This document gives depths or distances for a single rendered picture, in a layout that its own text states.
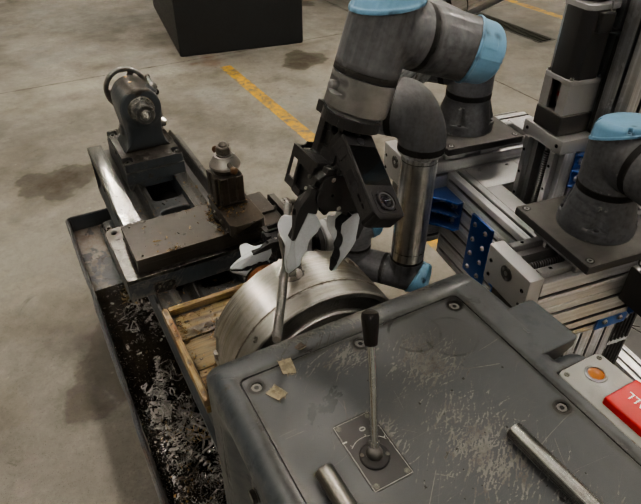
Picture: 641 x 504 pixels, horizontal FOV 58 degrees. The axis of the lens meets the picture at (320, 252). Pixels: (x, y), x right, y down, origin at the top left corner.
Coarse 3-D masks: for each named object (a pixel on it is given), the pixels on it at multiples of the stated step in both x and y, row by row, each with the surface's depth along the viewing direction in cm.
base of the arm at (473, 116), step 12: (456, 96) 146; (444, 108) 150; (456, 108) 147; (468, 108) 146; (480, 108) 146; (456, 120) 148; (468, 120) 147; (480, 120) 147; (492, 120) 151; (456, 132) 149; (468, 132) 148; (480, 132) 149
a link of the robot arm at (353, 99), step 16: (336, 80) 63; (352, 80) 62; (336, 96) 64; (352, 96) 63; (368, 96) 62; (384, 96) 63; (336, 112) 65; (352, 112) 63; (368, 112) 63; (384, 112) 65
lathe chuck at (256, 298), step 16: (304, 256) 97; (320, 256) 98; (272, 272) 95; (304, 272) 94; (320, 272) 94; (336, 272) 95; (352, 272) 98; (240, 288) 96; (256, 288) 94; (272, 288) 93; (288, 288) 92; (304, 288) 91; (240, 304) 94; (256, 304) 92; (272, 304) 90; (224, 320) 96; (240, 320) 93; (256, 320) 90; (224, 336) 95; (240, 336) 92; (224, 352) 95
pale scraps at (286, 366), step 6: (300, 342) 79; (300, 348) 78; (282, 360) 77; (288, 360) 76; (282, 366) 76; (288, 366) 76; (294, 366) 76; (282, 372) 75; (288, 372) 75; (294, 372) 75; (270, 390) 73; (276, 390) 72; (282, 390) 73; (270, 396) 72; (276, 396) 72; (282, 396) 72
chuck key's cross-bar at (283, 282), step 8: (288, 208) 96; (280, 272) 84; (280, 280) 81; (280, 288) 79; (280, 296) 77; (280, 304) 75; (280, 312) 73; (280, 320) 72; (280, 328) 70; (272, 336) 69; (280, 336) 69
